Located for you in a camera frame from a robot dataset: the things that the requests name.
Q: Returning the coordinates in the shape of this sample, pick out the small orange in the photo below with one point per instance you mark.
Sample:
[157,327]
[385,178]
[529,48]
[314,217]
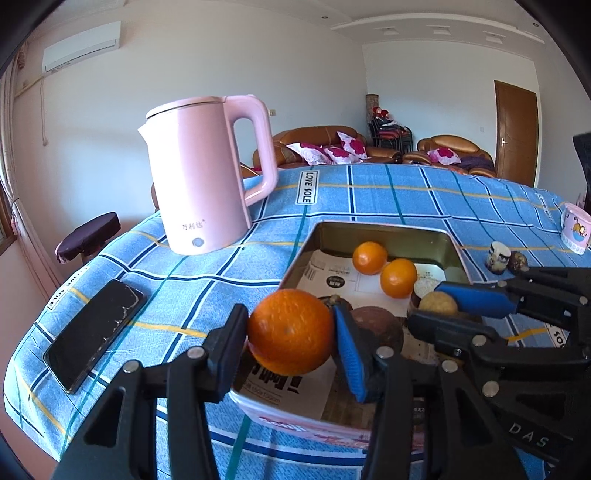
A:
[398,278]
[369,258]

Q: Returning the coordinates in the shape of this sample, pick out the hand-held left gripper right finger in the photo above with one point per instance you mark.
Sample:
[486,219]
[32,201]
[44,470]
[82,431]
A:
[352,357]

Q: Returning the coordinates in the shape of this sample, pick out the red clothes pile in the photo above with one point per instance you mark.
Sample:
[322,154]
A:
[385,114]

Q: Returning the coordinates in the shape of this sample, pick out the brown wooden door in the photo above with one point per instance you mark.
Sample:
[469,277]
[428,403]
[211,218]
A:
[516,134]

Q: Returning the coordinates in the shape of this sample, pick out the dark purple round stool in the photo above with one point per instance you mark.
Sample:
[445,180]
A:
[87,233]

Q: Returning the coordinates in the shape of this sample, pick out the pink electric kettle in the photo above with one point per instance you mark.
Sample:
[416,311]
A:
[198,184]

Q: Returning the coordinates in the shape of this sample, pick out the white pink flowered pillow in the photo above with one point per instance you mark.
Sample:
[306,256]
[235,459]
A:
[341,153]
[307,153]
[443,155]
[353,144]

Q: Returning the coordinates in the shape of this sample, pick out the brown kiwi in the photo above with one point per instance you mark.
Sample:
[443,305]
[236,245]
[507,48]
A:
[437,304]

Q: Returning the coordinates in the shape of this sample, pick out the short brown leather sofa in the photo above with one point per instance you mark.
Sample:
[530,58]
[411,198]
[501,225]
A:
[452,143]

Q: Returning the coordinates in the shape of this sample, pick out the stack of dark chairs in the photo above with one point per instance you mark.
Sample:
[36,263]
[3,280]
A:
[392,136]

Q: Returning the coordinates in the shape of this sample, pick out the purple cloth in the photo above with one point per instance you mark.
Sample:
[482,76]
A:
[476,164]

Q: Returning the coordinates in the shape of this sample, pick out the beige curtain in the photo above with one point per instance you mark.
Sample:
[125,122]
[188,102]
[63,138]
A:
[11,138]

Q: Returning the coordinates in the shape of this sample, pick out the pink cartoon cat bucket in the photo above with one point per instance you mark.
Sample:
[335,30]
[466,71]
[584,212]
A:
[575,228]

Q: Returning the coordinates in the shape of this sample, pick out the tall patterned floor vase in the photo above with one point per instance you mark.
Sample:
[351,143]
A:
[372,104]

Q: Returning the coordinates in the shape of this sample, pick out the blue checked tablecloth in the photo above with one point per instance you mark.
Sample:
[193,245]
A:
[184,300]

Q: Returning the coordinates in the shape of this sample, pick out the pink metal tin box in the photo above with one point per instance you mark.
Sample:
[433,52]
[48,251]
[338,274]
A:
[415,244]

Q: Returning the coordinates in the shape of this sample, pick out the white printed paper sheet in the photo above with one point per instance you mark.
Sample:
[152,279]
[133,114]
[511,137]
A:
[286,392]
[332,277]

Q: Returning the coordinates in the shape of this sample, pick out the long brown leather sofa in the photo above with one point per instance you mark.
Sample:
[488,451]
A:
[314,136]

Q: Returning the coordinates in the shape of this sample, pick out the white wall air conditioner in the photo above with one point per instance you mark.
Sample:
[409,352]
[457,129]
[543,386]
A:
[81,46]

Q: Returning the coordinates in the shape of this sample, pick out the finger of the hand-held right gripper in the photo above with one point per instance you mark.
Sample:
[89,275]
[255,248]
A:
[475,300]
[443,327]

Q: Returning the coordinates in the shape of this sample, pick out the dark purple round fruit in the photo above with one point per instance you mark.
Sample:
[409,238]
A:
[339,303]

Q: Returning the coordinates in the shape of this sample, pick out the black smartphone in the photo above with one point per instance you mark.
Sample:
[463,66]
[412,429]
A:
[92,337]

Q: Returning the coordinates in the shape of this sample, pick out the dark brown round fruit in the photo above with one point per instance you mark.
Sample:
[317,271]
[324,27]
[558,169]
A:
[376,328]

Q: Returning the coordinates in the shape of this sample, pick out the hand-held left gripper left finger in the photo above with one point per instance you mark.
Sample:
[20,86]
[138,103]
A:
[229,364]

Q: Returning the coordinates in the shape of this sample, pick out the large orange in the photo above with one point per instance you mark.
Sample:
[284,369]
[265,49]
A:
[291,332]

